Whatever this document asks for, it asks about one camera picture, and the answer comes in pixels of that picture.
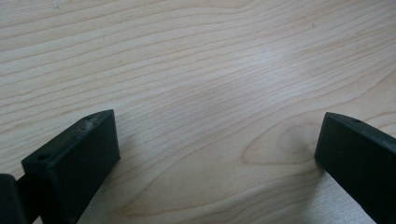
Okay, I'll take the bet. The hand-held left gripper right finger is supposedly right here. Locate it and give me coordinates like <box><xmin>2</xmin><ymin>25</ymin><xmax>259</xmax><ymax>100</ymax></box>
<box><xmin>314</xmin><ymin>111</ymin><xmax>396</xmax><ymax>224</ymax></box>

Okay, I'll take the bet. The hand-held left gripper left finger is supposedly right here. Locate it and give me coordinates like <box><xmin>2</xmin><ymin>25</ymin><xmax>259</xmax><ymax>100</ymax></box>
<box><xmin>21</xmin><ymin>108</ymin><xmax>121</xmax><ymax>224</ymax></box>

